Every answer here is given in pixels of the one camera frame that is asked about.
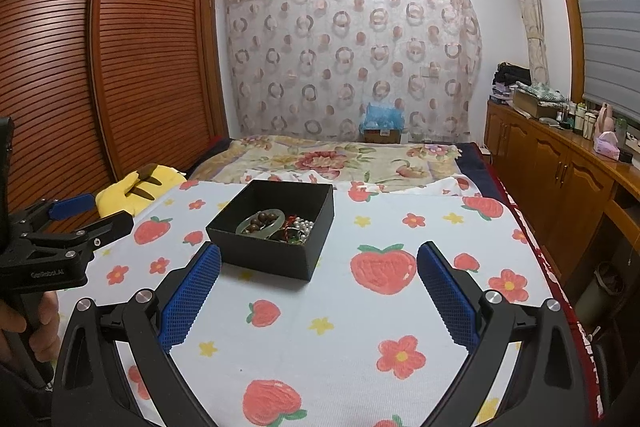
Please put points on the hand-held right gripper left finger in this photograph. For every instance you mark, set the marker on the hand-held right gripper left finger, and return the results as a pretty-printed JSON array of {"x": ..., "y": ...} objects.
[{"x": 190, "y": 302}]

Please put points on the pink bottle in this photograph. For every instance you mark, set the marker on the pink bottle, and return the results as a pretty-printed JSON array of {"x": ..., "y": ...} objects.
[{"x": 605, "y": 122}]

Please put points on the pink tissue box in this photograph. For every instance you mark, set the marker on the pink tissue box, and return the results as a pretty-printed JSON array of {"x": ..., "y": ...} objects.
[{"x": 607, "y": 146}]

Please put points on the yellow plush toy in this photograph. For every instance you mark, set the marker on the yellow plush toy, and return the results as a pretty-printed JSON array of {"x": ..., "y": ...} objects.
[{"x": 120, "y": 199}]

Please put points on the dark blue blanket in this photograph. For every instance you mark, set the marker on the dark blue blanket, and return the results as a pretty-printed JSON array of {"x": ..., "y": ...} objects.
[{"x": 475, "y": 167}]

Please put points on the bin with plastic bag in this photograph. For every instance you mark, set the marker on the bin with plastic bag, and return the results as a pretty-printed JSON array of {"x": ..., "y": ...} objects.
[{"x": 607, "y": 292}]

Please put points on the floral blanket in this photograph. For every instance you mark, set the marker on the floral blanket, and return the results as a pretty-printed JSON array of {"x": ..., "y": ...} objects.
[{"x": 325, "y": 159}]

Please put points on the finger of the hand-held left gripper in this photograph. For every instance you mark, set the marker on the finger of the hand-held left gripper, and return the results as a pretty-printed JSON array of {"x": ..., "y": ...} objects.
[
  {"x": 70, "y": 207},
  {"x": 107, "y": 229}
]

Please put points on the group of cosmetic bottles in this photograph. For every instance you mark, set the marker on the group of cosmetic bottles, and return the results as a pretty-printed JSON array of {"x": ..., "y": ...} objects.
[{"x": 577, "y": 117}]

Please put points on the wall switch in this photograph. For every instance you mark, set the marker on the wall switch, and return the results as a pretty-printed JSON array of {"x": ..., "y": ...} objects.
[{"x": 432, "y": 71}]

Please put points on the tied beige curtain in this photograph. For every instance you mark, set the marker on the tied beige curtain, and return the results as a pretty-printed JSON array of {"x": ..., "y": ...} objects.
[{"x": 530, "y": 7}]

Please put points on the green jade bangle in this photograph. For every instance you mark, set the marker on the green jade bangle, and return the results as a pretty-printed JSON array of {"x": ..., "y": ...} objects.
[{"x": 240, "y": 228}]

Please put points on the wooden cabinet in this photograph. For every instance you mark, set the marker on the wooden cabinet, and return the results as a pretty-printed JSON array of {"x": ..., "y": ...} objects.
[{"x": 550, "y": 172}]

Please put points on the wooden louvered wardrobe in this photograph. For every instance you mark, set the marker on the wooden louvered wardrobe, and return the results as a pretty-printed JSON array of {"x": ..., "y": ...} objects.
[{"x": 150, "y": 57}]

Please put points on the strawberry print cloth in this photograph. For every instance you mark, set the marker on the strawberry print cloth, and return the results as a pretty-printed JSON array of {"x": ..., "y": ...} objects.
[{"x": 325, "y": 307}]

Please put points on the wooden window frame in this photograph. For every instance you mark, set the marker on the wooden window frame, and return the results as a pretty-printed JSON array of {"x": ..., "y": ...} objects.
[{"x": 570, "y": 7}]

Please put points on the blue plastic bag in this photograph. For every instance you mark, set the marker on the blue plastic bag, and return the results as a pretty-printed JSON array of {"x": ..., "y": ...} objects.
[{"x": 382, "y": 117}]

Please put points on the small brown cardboard box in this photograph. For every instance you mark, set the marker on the small brown cardboard box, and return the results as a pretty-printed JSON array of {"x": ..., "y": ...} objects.
[{"x": 381, "y": 136}]

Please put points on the open cardboard box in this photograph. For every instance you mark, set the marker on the open cardboard box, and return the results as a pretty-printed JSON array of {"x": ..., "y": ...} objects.
[{"x": 532, "y": 107}]

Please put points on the green patterned cloth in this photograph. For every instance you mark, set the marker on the green patterned cloth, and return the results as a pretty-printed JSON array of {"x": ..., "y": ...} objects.
[{"x": 542, "y": 93}]

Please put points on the stack of folded clothes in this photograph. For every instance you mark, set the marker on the stack of folded clothes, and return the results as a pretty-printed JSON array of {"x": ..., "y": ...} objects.
[{"x": 507, "y": 82}]

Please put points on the person's left hand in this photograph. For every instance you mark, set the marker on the person's left hand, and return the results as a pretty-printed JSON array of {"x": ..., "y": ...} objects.
[{"x": 50, "y": 327}]

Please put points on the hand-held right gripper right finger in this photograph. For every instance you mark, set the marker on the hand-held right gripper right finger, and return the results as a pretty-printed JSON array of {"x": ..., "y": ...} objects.
[{"x": 450, "y": 302}]

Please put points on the black cardboard box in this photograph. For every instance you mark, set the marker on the black cardboard box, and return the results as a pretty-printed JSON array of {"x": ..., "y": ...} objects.
[{"x": 270, "y": 264}]

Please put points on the grey window blind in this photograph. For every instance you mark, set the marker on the grey window blind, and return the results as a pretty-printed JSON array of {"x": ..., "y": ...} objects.
[{"x": 610, "y": 32}]

